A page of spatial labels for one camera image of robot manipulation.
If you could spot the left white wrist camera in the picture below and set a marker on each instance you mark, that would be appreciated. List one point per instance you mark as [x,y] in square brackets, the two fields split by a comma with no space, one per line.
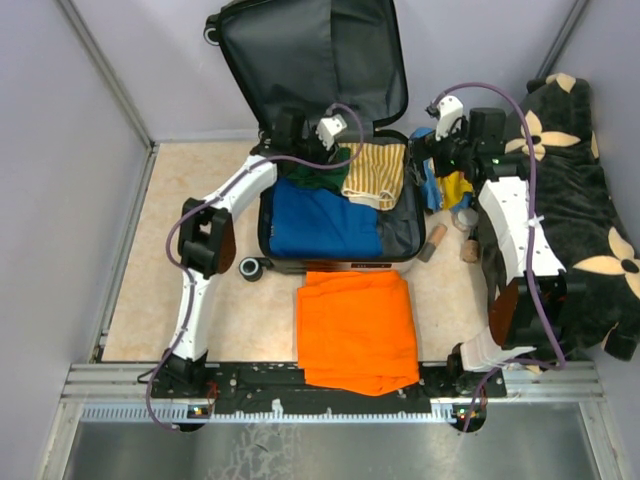
[329,128]

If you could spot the small white jar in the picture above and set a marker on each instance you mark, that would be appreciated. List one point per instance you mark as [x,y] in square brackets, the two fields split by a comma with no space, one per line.
[465,220]

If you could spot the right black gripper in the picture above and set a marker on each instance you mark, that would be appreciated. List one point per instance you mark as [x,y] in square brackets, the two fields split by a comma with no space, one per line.
[430,148]

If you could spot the black open suitcase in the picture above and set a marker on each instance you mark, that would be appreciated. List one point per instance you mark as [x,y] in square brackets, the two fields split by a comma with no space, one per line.
[291,61]

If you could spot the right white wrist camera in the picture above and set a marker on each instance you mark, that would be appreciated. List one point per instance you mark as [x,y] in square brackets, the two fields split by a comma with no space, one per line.
[446,111]

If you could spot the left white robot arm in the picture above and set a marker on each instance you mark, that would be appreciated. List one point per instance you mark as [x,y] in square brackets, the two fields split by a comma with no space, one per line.
[202,243]

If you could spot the yellow white striped towel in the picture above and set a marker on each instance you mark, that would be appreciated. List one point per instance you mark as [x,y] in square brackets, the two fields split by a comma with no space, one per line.
[376,176]

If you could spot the orange cloth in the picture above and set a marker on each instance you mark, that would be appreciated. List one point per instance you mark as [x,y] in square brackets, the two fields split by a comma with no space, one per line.
[355,332]

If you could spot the blue garment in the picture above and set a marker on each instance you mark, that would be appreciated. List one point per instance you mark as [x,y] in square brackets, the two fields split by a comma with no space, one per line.
[318,224]

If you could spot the cork topped bottle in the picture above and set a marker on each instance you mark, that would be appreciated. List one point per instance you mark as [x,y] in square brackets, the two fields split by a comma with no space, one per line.
[470,250]

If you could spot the black flower pattern blanket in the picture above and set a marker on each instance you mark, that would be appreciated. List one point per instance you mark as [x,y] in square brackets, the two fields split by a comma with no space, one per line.
[580,221]

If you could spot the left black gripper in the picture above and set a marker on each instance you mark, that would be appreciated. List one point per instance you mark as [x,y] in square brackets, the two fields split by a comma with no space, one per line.
[325,156]

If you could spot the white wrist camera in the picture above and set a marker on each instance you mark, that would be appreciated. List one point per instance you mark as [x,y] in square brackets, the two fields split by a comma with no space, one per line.
[446,111]
[329,128]

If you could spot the light blue Pikachu shirt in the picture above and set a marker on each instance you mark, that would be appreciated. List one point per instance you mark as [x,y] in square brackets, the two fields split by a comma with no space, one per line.
[452,192]

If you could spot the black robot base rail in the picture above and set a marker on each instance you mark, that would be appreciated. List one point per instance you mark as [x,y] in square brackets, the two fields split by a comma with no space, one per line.
[245,387]

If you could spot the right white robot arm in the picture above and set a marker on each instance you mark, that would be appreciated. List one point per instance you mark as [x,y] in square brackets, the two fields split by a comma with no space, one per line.
[526,283]

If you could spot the dark green cloth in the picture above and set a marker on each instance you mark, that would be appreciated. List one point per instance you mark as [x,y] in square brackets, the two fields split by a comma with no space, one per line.
[306,177]

